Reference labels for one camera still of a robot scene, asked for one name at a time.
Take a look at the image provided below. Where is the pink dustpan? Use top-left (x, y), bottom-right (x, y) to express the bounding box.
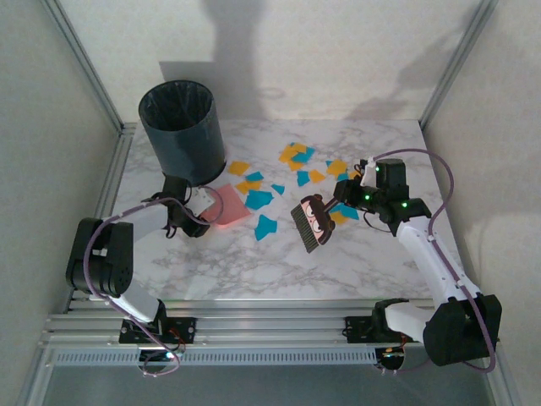
top-left (198, 184), bottom-right (251, 226)

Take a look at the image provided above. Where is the cartoon face hand brush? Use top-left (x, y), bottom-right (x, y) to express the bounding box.
top-left (290, 193), bottom-right (339, 255)

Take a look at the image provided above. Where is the large blue paper scrap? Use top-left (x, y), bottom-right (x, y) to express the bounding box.
top-left (244, 189), bottom-right (274, 211)

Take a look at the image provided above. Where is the dark round waste bin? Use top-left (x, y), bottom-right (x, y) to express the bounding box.
top-left (138, 80), bottom-right (228, 187)

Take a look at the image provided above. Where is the black bin liner bag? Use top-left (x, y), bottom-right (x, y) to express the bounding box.
top-left (141, 82), bottom-right (212, 132)

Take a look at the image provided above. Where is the wide aluminium base extrusion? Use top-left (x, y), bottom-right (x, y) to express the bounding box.
top-left (40, 298), bottom-right (508, 352)

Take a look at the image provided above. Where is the shiny round base disc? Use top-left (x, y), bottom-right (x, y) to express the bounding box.
top-left (374, 346), bottom-right (407, 373)

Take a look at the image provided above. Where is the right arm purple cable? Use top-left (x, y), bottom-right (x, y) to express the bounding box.
top-left (365, 147), bottom-right (499, 376)

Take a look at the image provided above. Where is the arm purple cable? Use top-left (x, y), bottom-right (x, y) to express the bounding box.
top-left (365, 147), bottom-right (499, 376)
top-left (82, 185), bottom-right (225, 379)

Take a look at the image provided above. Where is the aluminium table edge rail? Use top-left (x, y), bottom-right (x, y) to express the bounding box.
top-left (63, 122), bottom-right (137, 314)

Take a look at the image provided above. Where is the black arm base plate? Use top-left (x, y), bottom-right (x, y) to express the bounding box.
top-left (344, 315), bottom-right (409, 344)
top-left (118, 316), bottom-right (198, 344)

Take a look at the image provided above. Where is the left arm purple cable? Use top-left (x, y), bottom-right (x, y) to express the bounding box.
top-left (82, 185), bottom-right (225, 379)

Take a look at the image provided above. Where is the aluminium frame post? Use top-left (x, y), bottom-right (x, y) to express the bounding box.
top-left (417, 0), bottom-right (500, 130)
top-left (40, 0), bottom-right (136, 136)

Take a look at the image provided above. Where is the slotted grey cable duct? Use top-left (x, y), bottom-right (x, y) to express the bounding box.
top-left (48, 348), bottom-right (380, 367)

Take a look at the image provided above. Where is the aluminium frame leg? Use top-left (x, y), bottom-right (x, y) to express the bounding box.
top-left (14, 344), bottom-right (58, 406)
top-left (484, 344), bottom-right (523, 406)

